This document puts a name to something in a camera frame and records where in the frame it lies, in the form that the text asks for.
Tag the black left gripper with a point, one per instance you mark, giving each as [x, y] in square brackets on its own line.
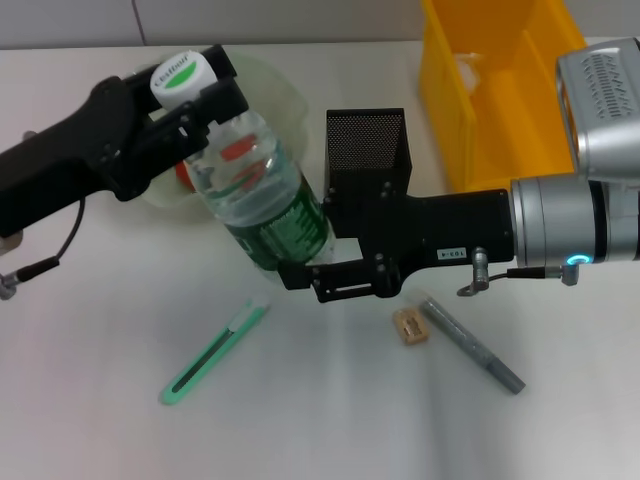
[65, 165]

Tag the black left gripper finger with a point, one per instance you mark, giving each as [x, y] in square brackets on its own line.
[223, 62]
[225, 100]

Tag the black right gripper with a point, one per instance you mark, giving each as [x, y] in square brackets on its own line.
[450, 225]

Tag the clear green-label water bottle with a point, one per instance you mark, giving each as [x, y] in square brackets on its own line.
[265, 200]

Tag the pale green glass fruit plate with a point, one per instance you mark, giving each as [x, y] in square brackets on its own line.
[280, 100]

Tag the tan eraser block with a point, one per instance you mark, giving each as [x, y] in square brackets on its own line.
[411, 326]

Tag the black mesh pen holder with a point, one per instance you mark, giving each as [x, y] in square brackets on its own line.
[365, 145]

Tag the grey marker pen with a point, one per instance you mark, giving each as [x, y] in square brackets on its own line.
[470, 345]

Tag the green utility knife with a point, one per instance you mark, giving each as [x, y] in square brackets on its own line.
[200, 360]

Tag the yellow plastic bin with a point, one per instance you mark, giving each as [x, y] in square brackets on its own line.
[515, 125]

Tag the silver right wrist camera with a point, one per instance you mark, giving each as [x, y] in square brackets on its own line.
[605, 110]

